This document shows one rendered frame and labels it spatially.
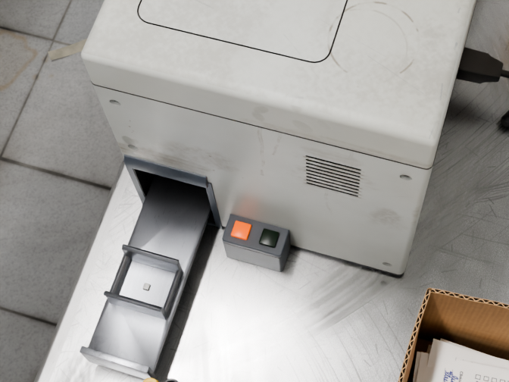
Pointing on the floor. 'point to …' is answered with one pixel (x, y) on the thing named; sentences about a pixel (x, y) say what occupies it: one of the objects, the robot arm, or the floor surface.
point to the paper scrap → (67, 50)
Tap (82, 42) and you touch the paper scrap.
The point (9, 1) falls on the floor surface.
